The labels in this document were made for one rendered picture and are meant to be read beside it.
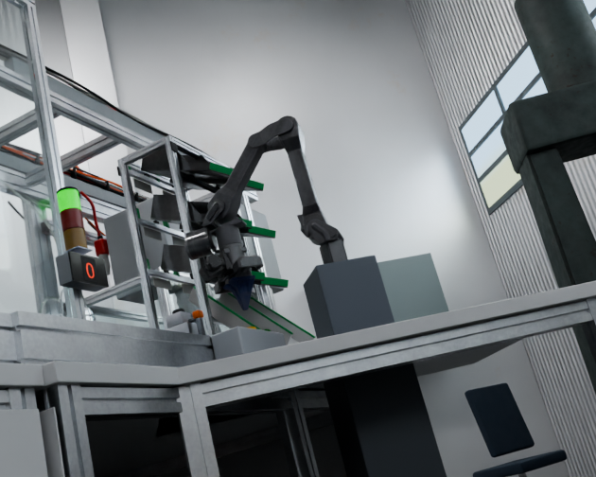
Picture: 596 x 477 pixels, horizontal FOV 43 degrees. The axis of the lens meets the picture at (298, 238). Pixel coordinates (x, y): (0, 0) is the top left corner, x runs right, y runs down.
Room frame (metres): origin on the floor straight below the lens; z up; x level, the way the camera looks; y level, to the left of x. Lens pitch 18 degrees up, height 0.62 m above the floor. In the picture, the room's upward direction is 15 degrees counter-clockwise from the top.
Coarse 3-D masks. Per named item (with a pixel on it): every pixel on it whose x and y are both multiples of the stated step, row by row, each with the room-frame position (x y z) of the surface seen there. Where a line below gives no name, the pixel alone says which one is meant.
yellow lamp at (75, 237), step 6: (72, 228) 1.64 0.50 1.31; (78, 228) 1.64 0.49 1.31; (66, 234) 1.64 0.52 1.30; (72, 234) 1.64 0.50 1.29; (78, 234) 1.64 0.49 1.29; (84, 234) 1.66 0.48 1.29; (66, 240) 1.64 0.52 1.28; (72, 240) 1.64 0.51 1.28; (78, 240) 1.64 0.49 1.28; (84, 240) 1.66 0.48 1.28; (66, 246) 1.64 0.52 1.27; (72, 246) 1.64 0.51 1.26; (84, 246) 1.65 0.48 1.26
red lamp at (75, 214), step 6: (66, 210) 1.64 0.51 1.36; (72, 210) 1.64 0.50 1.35; (78, 210) 1.65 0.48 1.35; (66, 216) 1.64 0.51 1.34; (72, 216) 1.64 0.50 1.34; (78, 216) 1.65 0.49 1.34; (66, 222) 1.64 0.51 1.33; (72, 222) 1.64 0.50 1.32; (78, 222) 1.65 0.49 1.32; (66, 228) 1.64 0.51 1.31
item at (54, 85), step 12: (48, 84) 2.28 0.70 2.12; (60, 84) 2.33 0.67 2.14; (72, 96) 2.39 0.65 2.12; (84, 96) 2.45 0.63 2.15; (96, 108) 2.51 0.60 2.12; (108, 108) 2.58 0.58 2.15; (120, 120) 2.64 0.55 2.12; (132, 120) 2.72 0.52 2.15; (144, 132) 2.78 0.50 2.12; (156, 132) 2.87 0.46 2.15; (72, 180) 3.09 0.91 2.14; (84, 192) 3.15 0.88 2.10; (96, 192) 3.24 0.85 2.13; (108, 192) 3.32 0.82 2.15; (120, 204) 3.39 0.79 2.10
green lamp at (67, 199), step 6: (60, 192) 1.64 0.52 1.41; (66, 192) 1.64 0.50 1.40; (72, 192) 1.65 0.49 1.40; (78, 192) 1.66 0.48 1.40; (60, 198) 1.64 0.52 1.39; (66, 198) 1.64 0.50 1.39; (72, 198) 1.64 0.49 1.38; (78, 198) 1.66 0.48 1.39; (60, 204) 1.64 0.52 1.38; (66, 204) 1.64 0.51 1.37; (72, 204) 1.64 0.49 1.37; (78, 204) 1.65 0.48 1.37; (60, 210) 1.65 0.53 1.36
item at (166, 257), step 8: (168, 248) 2.07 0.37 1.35; (176, 248) 2.05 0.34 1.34; (184, 248) 2.04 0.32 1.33; (168, 256) 2.07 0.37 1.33; (176, 256) 2.06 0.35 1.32; (184, 256) 2.04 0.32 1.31; (168, 264) 2.07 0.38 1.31; (176, 264) 2.06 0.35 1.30; (184, 264) 2.04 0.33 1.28; (184, 272) 2.05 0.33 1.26; (256, 272) 2.03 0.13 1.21
